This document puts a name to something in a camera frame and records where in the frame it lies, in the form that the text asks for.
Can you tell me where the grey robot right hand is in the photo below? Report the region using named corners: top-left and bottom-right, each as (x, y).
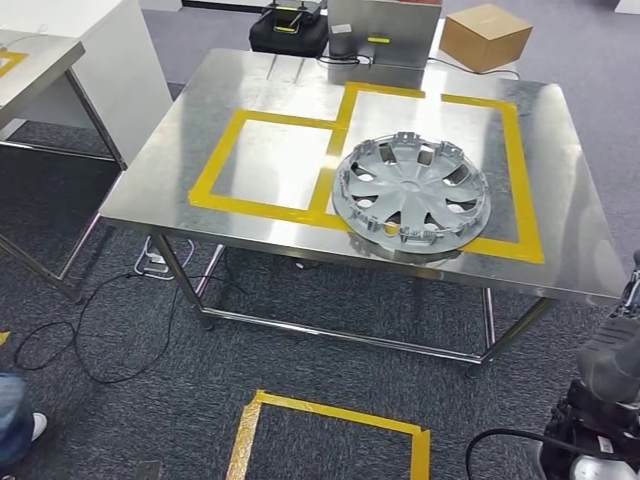
top-left (577, 248), bottom-right (640, 405)

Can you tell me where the silver wheel hubcap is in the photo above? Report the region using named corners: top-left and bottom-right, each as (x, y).
top-left (332, 131), bottom-right (492, 256)

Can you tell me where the stainless steel workbench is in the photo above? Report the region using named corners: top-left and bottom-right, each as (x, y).
top-left (99, 47), bottom-right (629, 382)

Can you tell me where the yellow floor tape square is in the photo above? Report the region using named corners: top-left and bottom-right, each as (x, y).
top-left (226, 389), bottom-right (432, 480)

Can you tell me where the brown cardboard box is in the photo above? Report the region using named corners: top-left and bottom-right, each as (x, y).
top-left (438, 3), bottom-right (534, 74)

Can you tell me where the grey steel box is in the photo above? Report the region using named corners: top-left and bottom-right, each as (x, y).
top-left (327, 0), bottom-right (444, 70)

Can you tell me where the black bag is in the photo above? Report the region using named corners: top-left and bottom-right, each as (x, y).
top-left (248, 0), bottom-right (330, 59)

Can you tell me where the white power strip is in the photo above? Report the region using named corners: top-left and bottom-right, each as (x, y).
top-left (134, 235), bottom-right (196, 282)

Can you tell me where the person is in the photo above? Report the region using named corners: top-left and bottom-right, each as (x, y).
top-left (0, 372), bottom-right (50, 468)

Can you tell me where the small steel table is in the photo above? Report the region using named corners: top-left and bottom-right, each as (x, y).
top-left (0, 29), bottom-right (128, 303)

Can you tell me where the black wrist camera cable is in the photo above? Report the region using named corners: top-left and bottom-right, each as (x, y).
top-left (465, 427), bottom-right (601, 480)

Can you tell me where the black table cable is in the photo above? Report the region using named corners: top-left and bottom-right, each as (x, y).
top-left (315, 52), bottom-right (374, 68)
top-left (427, 56), bottom-right (521, 81)

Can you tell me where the black floor cable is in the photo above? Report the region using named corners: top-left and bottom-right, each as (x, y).
top-left (12, 268), bottom-right (248, 386)

